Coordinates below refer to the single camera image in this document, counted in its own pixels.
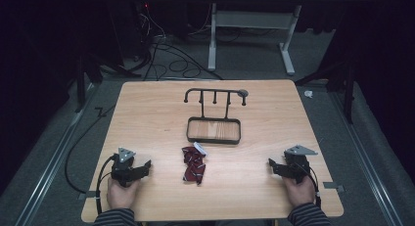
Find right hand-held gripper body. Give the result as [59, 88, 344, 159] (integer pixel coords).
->
[283, 144, 319, 185]

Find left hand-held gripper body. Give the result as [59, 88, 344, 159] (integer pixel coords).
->
[111, 147, 139, 188]

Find dark red striped tie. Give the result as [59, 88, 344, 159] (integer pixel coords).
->
[181, 141, 208, 187]

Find black metal rack wooden base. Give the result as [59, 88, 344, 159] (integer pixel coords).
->
[183, 87, 250, 146]

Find person's left hand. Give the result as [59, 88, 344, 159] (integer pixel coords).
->
[106, 177, 142, 210]

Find person's right hand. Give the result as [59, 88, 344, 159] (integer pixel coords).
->
[281, 174, 317, 208]

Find grey tape piece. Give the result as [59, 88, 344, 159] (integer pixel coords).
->
[77, 190, 99, 202]
[322, 181, 346, 194]

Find black metal stand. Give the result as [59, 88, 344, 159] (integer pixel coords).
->
[73, 52, 142, 114]
[294, 55, 357, 125]

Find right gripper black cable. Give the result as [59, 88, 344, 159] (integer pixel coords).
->
[302, 166, 323, 209]

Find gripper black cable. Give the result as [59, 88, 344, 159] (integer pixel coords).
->
[302, 166, 323, 209]
[95, 155, 117, 216]

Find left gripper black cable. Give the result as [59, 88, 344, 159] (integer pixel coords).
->
[95, 155, 117, 216]

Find black floor cable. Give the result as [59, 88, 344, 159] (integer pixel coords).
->
[64, 103, 117, 195]

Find metal floor rail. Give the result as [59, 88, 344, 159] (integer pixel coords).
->
[14, 84, 100, 226]
[328, 91, 406, 226]

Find bundle of black floor cables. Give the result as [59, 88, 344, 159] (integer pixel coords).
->
[132, 3, 225, 82]

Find white metal desk frame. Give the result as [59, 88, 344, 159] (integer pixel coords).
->
[207, 0, 347, 76]

